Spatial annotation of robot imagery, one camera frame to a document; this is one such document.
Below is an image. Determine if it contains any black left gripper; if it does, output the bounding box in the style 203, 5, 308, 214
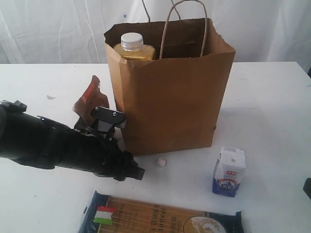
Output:
55, 126, 146, 182

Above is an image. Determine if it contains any brown paper bag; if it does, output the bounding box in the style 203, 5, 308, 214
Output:
104, 16, 236, 156

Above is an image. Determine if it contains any brown snack pouch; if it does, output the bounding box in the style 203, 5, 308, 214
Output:
73, 75, 115, 140

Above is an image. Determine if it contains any yellow millet bottle white cap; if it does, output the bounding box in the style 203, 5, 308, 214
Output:
114, 32, 156, 61

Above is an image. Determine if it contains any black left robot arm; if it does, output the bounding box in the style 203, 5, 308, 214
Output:
0, 100, 145, 181

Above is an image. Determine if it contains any small white wrapped candy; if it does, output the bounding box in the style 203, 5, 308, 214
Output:
157, 158, 167, 167

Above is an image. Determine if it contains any spaghetti packet dark blue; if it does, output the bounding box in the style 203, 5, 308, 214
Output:
79, 192, 244, 233

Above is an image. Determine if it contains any small white blue milk carton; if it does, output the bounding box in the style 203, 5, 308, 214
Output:
212, 147, 246, 197

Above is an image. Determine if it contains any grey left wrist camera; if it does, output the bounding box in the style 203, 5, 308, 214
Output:
91, 106, 126, 133

